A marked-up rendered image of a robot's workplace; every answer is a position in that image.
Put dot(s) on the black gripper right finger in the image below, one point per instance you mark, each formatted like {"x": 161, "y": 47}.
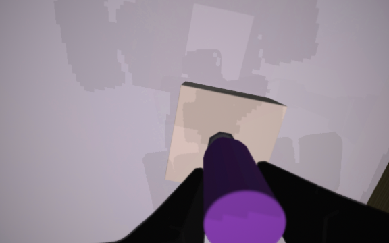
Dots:
{"x": 315, "y": 214}

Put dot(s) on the purple marker cap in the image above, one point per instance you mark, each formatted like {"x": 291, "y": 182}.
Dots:
{"x": 239, "y": 206}

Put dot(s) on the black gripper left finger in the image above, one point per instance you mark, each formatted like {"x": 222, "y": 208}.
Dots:
{"x": 178, "y": 220}

